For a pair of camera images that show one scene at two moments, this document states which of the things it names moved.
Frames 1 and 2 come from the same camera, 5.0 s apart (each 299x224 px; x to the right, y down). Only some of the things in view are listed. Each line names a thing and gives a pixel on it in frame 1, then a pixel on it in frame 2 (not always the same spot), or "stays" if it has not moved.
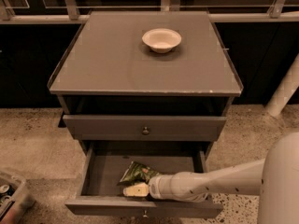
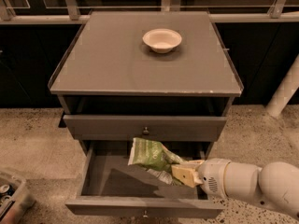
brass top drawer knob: (145, 132) stays
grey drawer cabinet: (146, 87) stays
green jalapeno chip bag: (135, 174) -> (156, 159)
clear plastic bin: (11, 188) stays
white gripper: (158, 186) -> (211, 175)
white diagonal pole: (285, 90) stays
